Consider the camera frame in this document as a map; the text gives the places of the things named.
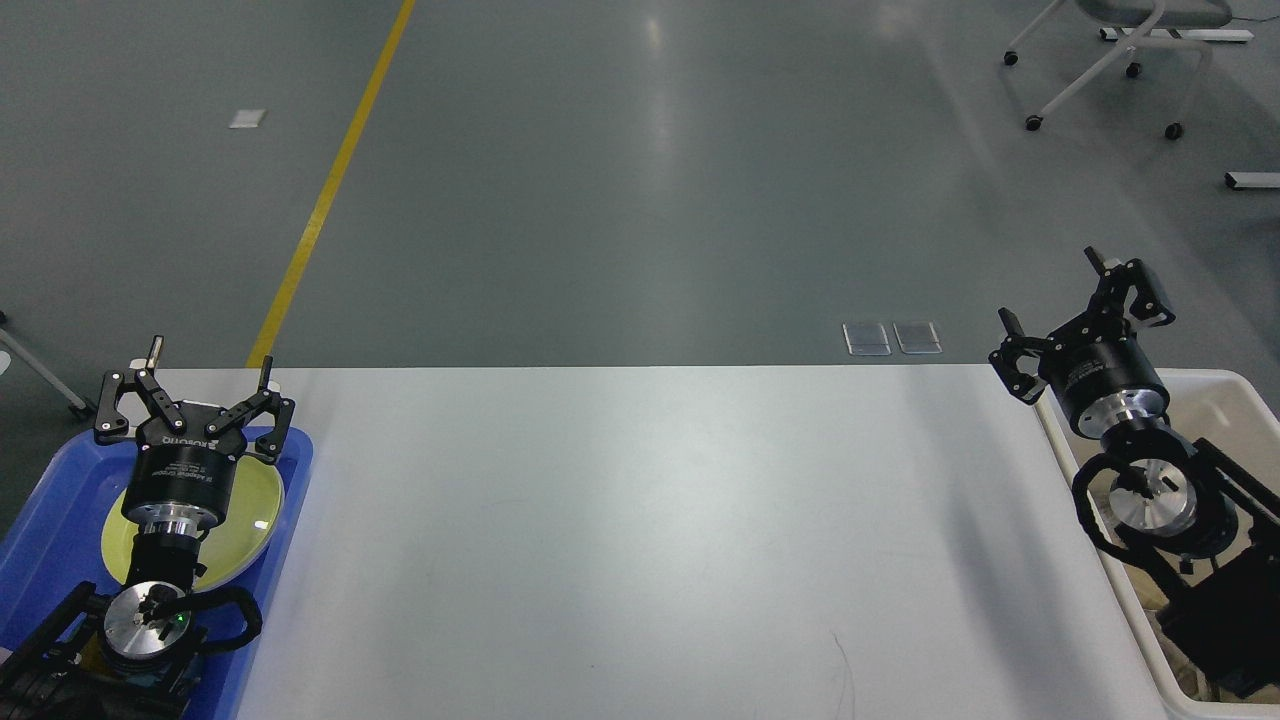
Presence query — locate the pale green plate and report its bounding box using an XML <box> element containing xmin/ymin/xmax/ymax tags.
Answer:
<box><xmin>201</xmin><ymin>459</ymin><xmax>291</xmax><ymax>600</ymax></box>

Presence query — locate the white office chair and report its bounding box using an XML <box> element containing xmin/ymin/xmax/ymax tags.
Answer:
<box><xmin>1024</xmin><ymin>1</ymin><xmax>1233</xmax><ymax>141</ymax></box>

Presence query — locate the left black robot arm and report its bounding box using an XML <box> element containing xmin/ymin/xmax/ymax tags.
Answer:
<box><xmin>3</xmin><ymin>336</ymin><xmax>296</xmax><ymax>719</ymax></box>

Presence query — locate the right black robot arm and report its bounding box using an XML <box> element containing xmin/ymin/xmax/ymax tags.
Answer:
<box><xmin>989</xmin><ymin>247</ymin><xmax>1277</xmax><ymax>698</ymax></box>

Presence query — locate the white floor rail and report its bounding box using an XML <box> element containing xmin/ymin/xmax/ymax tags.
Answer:
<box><xmin>1224</xmin><ymin>170</ymin><xmax>1280</xmax><ymax>191</ymax></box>

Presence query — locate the blue plastic tray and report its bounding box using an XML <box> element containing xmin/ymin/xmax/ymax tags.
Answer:
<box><xmin>1</xmin><ymin>429</ymin><xmax>314</xmax><ymax>719</ymax></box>

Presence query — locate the right clear floor plate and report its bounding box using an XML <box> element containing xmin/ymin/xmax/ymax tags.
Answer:
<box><xmin>893</xmin><ymin>322</ymin><xmax>943</xmax><ymax>355</ymax></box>

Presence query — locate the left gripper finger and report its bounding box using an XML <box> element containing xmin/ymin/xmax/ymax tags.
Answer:
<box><xmin>200</xmin><ymin>356</ymin><xmax>298</xmax><ymax>466</ymax></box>
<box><xmin>93</xmin><ymin>336</ymin><xmax>189</xmax><ymax>447</ymax></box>

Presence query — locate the yellow plastic plate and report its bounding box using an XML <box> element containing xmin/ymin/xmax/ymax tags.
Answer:
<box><xmin>100</xmin><ymin>457</ymin><xmax>285</xmax><ymax>592</ymax></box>

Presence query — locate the left clear floor plate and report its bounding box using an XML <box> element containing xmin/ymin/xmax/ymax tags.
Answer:
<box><xmin>842</xmin><ymin>322</ymin><xmax>893</xmax><ymax>357</ymax></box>

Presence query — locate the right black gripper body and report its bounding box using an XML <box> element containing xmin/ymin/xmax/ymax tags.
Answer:
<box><xmin>1039</xmin><ymin>331</ymin><xmax>1170</xmax><ymax>439</ymax></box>

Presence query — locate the beige plastic bin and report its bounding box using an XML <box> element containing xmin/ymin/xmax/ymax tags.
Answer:
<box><xmin>1034</xmin><ymin>369</ymin><xmax>1279</xmax><ymax>719</ymax></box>

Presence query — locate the clear floor plate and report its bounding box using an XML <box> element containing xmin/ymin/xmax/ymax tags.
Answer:
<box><xmin>893</xmin><ymin>322</ymin><xmax>943</xmax><ymax>355</ymax></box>
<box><xmin>842</xmin><ymin>322</ymin><xmax>893</xmax><ymax>357</ymax></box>

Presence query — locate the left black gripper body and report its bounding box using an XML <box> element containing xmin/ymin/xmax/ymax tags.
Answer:
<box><xmin>122</xmin><ymin>425</ymin><xmax>247</xmax><ymax>537</ymax></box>

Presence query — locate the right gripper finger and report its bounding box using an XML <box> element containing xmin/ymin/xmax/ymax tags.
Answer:
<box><xmin>1070</xmin><ymin>246</ymin><xmax>1176</xmax><ymax>346</ymax></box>
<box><xmin>989</xmin><ymin>307</ymin><xmax>1061</xmax><ymax>406</ymax></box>

